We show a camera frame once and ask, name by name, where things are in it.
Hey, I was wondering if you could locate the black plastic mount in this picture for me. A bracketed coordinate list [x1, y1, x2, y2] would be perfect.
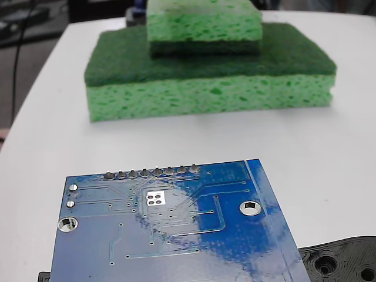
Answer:
[37, 234, 376, 282]

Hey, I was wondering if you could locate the blue printed circuit board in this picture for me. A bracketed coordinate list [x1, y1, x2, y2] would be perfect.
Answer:
[49, 159, 311, 282]

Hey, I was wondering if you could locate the thin black cable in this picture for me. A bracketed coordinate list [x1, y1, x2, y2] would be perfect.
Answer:
[10, 0, 35, 121]

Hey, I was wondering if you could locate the black and blue clamp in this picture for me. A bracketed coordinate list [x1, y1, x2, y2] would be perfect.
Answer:
[125, 0, 148, 28]

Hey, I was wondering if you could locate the small green scouring sponge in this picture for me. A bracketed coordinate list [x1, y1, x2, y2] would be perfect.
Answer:
[146, 0, 263, 58]

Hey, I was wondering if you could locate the large green scouring sponge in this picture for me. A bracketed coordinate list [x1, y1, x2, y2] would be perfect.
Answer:
[83, 22, 338, 123]

